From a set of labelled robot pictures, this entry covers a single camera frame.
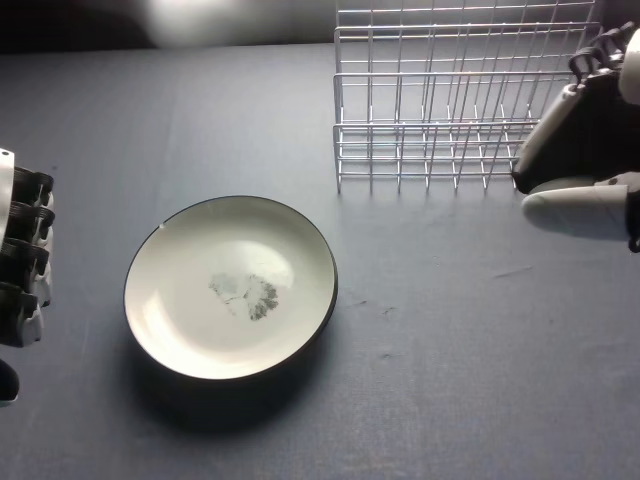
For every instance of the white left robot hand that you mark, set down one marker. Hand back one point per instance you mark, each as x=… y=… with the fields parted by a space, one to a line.
x=27 y=250

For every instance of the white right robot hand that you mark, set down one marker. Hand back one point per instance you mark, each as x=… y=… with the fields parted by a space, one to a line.
x=585 y=135

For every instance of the grey table cloth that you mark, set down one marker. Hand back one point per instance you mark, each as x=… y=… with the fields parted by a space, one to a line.
x=450 y=350

